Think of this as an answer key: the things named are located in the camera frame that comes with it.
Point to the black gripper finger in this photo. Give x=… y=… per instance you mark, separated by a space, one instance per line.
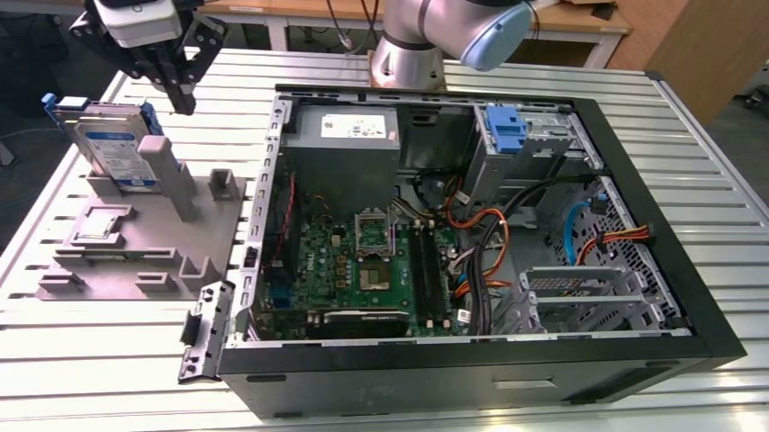
x=90 y=28
x=210 y=38

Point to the hard disk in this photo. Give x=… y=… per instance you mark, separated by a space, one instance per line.
x=111 y=153

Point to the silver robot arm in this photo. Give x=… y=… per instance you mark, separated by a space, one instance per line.
x=402 y=54

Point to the metal disk bay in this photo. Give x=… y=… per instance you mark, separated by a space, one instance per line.
x=577 y=271

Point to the black office chair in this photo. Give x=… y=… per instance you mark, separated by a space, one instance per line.
x=30 y=54

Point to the grey power supply unit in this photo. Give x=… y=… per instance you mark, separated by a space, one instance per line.
x=337 y=171

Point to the CPU chip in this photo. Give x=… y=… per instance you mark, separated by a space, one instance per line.
x=99 y=227

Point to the grey parts rack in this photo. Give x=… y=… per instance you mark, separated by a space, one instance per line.
x=157 y=252

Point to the green RAM stick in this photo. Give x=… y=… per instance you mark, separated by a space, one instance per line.
x=135 y=256

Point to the blue drive latch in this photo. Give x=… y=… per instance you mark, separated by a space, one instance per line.
x=508 y=130

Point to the green motherboard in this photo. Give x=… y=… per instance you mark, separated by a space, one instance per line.
x=325 y=270

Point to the metal drive cage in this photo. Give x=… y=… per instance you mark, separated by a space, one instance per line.
x=541 y=130

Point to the blue expansion slot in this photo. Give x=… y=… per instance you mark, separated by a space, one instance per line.
x=282 y=297

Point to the CPU socket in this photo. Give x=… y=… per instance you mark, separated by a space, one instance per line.
x=377 y=279

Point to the RAM slot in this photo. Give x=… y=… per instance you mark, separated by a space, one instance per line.
x=434 y=274
x=426 y=274
x=418 y=274

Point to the black graphics card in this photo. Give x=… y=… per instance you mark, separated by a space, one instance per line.
x=361 y=319

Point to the wooden cabinet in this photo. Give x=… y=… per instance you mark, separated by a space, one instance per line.
x=709 y=54

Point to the black open PC case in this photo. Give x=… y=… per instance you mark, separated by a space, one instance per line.
x=421 y=382

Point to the metal card retention bracket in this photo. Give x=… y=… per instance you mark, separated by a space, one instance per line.
x=207 y=324

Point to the wooden desk white frame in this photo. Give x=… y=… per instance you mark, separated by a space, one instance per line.
x=607 y=20

